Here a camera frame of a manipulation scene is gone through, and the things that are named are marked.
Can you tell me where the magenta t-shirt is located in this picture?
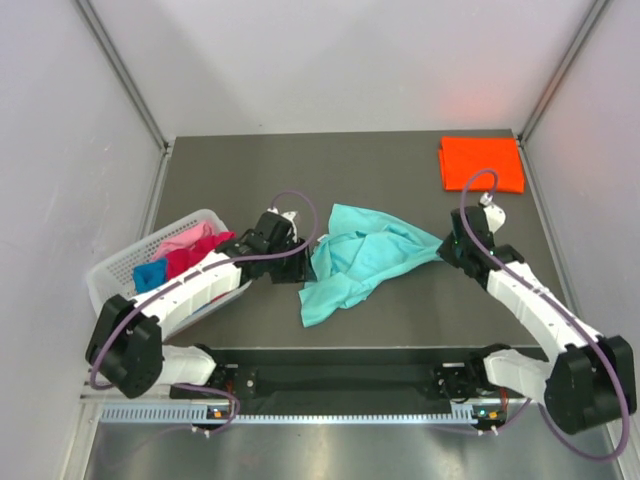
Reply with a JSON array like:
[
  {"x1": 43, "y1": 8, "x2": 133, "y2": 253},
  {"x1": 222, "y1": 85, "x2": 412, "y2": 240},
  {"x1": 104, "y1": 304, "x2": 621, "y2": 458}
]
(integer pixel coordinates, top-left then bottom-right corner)
[{"x1": 164, "y1": 231, "x2": 236, "y2": 280}]

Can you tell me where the pink t-shirt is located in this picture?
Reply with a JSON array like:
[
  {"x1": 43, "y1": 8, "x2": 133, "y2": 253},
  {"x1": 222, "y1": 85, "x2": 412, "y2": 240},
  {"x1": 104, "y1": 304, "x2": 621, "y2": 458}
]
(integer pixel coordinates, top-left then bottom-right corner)
[{"x1": 151, "y1": 221, "x2": 214, "y2": 261}]

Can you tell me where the teal t-shirt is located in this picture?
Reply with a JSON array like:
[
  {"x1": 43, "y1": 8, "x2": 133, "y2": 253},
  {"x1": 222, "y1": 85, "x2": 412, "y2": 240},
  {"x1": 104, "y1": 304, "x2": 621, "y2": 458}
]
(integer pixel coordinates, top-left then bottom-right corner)
[{"x1": 299, "y1": 204, "x2": 442, "y2": 328}]

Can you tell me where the white plastic laundry basket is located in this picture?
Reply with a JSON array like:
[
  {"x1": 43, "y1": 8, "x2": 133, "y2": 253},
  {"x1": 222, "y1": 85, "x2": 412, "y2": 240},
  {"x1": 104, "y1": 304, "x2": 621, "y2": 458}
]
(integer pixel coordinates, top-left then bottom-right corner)
[{"x1": 86, "y1": 209, "x2": 252, "y2": 338}]

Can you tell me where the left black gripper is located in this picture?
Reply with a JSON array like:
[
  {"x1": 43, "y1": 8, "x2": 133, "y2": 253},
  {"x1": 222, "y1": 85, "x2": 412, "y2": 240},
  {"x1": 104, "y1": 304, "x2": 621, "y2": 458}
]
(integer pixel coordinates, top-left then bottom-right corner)
[{"x1": 266, "y1": 237, "x2": 316, "y2": 284}]

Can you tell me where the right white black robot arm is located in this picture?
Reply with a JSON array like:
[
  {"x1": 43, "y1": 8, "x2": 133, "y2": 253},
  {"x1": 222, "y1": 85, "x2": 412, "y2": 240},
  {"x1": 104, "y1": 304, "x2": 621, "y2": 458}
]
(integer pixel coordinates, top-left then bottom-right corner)
[{"x1": 438, "y1": 203, "x2": 637, "y2": 434}]

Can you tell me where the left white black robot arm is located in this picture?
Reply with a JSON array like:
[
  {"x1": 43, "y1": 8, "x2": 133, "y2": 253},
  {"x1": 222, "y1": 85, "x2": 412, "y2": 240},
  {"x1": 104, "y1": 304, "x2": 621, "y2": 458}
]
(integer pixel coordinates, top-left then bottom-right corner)
[{"x1": 85, "y1": 208, "x2": 308, "y2": 399}]

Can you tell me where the left aluminium corner post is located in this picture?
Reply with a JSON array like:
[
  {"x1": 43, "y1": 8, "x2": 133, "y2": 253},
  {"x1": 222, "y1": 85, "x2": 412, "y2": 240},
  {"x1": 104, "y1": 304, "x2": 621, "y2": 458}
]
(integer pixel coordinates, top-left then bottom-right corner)
[{"x1": 72, "y1": 0, "x2": 170, "y2": 154}]

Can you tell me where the right aluminium corner post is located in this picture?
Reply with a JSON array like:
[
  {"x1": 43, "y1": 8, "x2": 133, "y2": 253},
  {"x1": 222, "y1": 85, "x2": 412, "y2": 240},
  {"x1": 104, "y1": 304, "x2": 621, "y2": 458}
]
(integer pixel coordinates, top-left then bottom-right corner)
[{"x1": 516, "y1": 0, "x2": 613, "y2": 145}]

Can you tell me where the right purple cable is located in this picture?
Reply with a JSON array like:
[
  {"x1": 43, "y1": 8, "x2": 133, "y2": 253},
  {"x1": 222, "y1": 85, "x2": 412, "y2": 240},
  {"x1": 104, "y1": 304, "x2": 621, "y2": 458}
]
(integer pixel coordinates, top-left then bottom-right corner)
[{"x1": 460, "y1": 169, "x2": 632, "y2": 462}]

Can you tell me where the aluminium corner post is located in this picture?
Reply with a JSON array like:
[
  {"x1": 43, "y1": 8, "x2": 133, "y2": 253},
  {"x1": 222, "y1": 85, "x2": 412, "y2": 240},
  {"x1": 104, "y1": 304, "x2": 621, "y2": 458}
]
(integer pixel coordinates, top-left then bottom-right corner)
[
  {"x1": 516, "y1": 0, "x2": 613, "y2": 145},
  {"x1": 72, "y1": 0, "x2": 170, "y2": 154}
]

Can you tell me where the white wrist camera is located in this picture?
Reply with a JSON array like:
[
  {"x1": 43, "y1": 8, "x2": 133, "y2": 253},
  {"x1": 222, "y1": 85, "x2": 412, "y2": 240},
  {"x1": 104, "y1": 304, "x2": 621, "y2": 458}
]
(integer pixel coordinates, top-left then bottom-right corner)
[
  {"x1": 268, "y1": 206, "x2": 299, "y2": 224},
  {"x1": 479, "y1": 192, "x2": 507, "y2": 234}
]

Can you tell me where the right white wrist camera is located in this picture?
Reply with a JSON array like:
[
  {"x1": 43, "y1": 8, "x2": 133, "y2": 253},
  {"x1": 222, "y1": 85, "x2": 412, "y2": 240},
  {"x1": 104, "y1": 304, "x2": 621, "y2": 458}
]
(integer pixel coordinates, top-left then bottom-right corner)
[{"x1": 479, "y1": 192, "x2": 507, "y2": 234}]

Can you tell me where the blue t-shirt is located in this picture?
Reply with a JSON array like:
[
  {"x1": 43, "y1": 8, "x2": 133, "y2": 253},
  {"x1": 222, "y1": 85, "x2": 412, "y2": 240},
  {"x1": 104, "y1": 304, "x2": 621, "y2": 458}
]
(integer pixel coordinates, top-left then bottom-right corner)
[{"x1": 132, "y1": 258, "x2": 168, "y2": 294}]

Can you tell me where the slotted grey cable duct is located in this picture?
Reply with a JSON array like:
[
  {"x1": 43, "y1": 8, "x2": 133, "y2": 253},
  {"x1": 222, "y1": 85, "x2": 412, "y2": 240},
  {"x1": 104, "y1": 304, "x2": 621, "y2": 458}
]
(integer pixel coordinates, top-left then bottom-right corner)
[{"x1": 100, "y1": 403, "x2": 504, "y2": 425}]

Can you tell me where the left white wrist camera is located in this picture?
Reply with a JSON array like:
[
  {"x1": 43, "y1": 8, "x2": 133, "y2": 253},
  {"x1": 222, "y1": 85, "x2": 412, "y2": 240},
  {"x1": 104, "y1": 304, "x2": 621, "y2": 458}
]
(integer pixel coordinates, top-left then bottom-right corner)
[{"x1": 268, "y1": 206, "x2": 299, "y2": 224}]

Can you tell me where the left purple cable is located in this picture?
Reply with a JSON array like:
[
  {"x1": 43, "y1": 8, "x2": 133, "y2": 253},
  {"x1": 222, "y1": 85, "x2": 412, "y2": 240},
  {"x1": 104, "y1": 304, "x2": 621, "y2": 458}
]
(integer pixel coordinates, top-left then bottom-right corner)
[{"x1": 88, "y1": 190, "x2": 319, "y2": 436}]

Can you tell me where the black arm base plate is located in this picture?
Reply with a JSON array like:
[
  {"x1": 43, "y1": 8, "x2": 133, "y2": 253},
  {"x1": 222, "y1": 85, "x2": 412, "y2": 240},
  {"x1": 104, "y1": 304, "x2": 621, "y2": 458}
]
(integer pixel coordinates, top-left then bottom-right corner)
[{"x1": 200, "y1": 343, "x2": 508, "y2": 400}]

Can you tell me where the folded orange t-shirt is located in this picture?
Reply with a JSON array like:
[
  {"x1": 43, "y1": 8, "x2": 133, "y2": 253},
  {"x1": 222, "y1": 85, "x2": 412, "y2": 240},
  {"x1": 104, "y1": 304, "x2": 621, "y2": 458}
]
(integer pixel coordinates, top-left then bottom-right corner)
[{"x1": 438, "y1": 136, "x2": 526, "y2": 194}]

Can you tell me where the purple cable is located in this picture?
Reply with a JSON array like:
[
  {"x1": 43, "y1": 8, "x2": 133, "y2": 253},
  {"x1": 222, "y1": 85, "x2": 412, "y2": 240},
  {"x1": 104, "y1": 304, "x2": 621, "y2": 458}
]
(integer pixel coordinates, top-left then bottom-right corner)
[
  {"x1": 88, "y1": 190, "x2": 319, "y2": 436},
  {"x1": 460, "y1": 169, "x2": 632, "y2": 462}
]

